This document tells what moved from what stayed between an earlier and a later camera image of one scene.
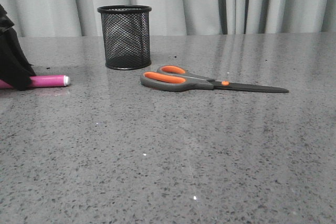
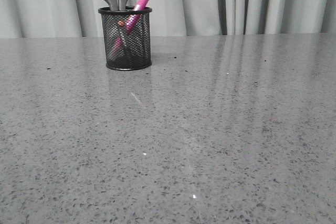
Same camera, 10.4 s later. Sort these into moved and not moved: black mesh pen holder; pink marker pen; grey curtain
Moved: pink marker pen
Not moved: grey curtain; black mesh pen holder
